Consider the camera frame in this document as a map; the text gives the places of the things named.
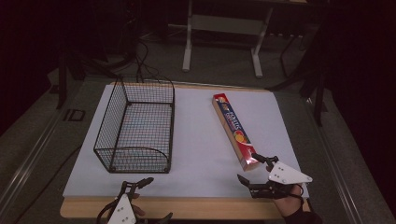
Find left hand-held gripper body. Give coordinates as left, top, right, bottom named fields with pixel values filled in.
left=96, top=181, right=141, bottom=224

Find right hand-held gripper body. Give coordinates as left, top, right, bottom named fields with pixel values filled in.
left=248, top=160, right=314, bottom=201

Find long red blue wrap box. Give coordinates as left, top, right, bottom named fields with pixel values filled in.
left=211, top=93, right=262, bottom=173

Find person's left hand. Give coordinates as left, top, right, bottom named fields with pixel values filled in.
left=130, top=192, right=147, bottom=219

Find person's right hand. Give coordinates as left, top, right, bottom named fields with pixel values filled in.
left=273, top=184, right=305, bottom=218

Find white table sheet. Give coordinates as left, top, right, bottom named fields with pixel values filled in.
left=63, top=83, right=310, bottom=199

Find black stand legs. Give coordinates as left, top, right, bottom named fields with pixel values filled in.
left=266, top=29, right=330, bottom=127
left=55, top=50, right=120, bottom=110

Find metal floor rail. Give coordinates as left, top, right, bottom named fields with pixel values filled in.
left=0, top=104, right=64, bottom=217
left=304, top=98, right=366, bottom=224

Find black wire basket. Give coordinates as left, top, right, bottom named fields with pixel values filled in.
left=92, top=77, right=176, bottom=175

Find black floor cable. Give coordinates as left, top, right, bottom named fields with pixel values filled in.
left=13, top=144, right=82, bottom=224

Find small black floor bracket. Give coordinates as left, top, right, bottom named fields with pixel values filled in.
left=63, top=108, right=86, bottom=122

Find black cables bundle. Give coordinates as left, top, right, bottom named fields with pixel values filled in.
left=132, top=38, right=164, bottom=82

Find white metal stand frame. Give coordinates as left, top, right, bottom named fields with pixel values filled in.
left=181, top=0, right=276, bottom=79

